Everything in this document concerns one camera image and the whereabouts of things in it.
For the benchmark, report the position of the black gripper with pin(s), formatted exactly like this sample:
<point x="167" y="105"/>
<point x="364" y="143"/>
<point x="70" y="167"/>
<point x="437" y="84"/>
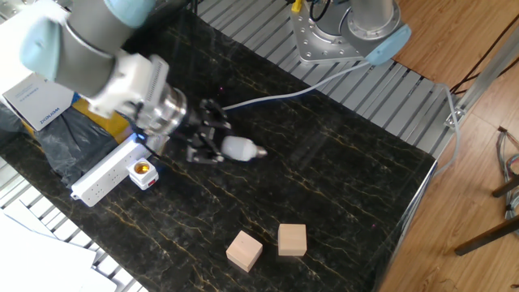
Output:
<point x="194" y="125"/>

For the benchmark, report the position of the white LED bulb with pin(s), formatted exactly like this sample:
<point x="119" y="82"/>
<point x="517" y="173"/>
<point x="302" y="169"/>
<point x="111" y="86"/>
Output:
<point x="239" y="148"/>

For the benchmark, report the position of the white plug-in bulb holder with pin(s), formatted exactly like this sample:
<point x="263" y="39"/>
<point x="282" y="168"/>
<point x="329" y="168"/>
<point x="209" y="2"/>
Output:
<point x="142" y="176"/>

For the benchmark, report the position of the white power strip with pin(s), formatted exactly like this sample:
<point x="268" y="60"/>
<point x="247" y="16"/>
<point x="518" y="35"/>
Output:
<point x="101" y="178"/>

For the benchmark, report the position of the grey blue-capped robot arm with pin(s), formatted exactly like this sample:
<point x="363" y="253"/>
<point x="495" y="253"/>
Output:
<point x="81" y="61"/>

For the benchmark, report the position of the wooden cube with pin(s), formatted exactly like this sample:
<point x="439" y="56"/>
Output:
<point x="292" y="240"/>
<point x="244" y="250"/>

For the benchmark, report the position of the black wrapped package yellow tape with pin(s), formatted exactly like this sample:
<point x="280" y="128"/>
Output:
<point x="69" y="142"/>

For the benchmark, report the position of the silver robot mounting plate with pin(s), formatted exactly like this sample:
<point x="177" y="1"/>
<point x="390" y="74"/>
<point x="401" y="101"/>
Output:
<point x="320" y="48"/>

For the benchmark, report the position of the yellow plastic tag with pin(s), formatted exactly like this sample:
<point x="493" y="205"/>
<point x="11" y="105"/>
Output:
<point x="297" y="5"/>

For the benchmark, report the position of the white and blue cardboard box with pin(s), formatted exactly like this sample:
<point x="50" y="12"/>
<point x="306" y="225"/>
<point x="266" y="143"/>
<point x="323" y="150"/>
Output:
<point x="36" y="105"/>

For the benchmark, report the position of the white paper sheets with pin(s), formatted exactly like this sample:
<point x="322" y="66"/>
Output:
<point x="32" y="259"/>

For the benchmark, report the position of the dark brown wooden stand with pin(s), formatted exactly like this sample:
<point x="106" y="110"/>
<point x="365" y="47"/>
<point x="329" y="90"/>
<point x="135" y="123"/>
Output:
<point x="486" y="238"/>

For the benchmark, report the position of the aluminium frame post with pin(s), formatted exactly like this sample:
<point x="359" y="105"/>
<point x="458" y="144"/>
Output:
<point x="486" y="83"/>

